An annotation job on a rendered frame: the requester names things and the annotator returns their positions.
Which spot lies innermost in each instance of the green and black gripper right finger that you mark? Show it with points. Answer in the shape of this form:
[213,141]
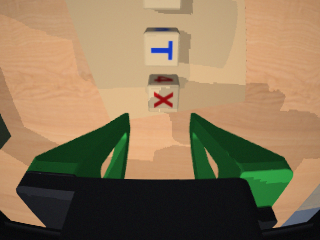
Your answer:
[267,173]

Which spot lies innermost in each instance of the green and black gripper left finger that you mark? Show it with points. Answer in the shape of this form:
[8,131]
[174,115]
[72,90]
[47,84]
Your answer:
[84,155]

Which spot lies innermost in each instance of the beige flat mat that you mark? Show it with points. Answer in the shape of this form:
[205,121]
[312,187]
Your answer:
[212,55]

